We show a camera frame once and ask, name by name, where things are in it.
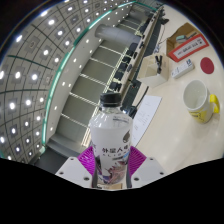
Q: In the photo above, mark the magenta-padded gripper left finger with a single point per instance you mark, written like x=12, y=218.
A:
x=71, y=170

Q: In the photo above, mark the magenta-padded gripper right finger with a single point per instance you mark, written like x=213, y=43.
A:
x=148, y=170

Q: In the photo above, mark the clear printed-label water bottle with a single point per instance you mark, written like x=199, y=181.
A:
x=111, y=136

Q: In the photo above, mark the white printed paper sheet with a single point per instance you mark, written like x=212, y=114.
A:
x=146, y=120

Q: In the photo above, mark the black desk telephone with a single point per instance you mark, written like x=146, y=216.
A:
x=129, y=106

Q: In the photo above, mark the small open beige box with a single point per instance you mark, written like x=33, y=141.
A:
x=150, y=78

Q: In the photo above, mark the round ceiling lights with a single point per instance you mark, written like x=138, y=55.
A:
x=34, y=77

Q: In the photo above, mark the black clip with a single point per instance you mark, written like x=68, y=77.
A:
x=159, y=64

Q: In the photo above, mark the row of black office chairs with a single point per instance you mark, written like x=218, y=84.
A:
x=128, y=60

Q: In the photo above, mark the flat round red coaster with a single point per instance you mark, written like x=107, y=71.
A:
x=207, y=65

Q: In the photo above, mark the flat cardboard box red label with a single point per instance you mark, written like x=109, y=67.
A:
x=190, y=50

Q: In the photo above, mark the long curved conference desk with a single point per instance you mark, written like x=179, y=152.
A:
x=150, y=36

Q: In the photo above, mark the small green box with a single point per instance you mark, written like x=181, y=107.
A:
x=181, y=37

